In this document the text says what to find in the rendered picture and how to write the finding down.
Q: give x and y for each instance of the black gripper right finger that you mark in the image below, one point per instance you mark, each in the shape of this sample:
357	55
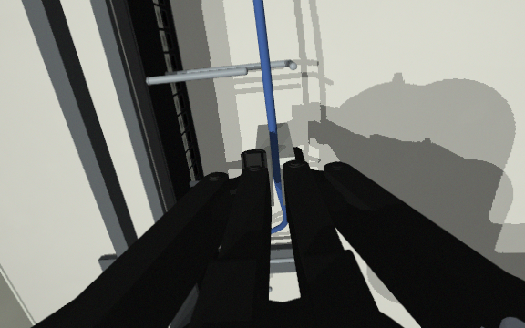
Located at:
438	279

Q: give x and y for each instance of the blue cable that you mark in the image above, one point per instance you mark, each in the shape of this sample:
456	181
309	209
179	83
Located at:
269	103

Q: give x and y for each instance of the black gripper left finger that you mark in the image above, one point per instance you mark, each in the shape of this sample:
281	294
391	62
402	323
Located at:
149	282

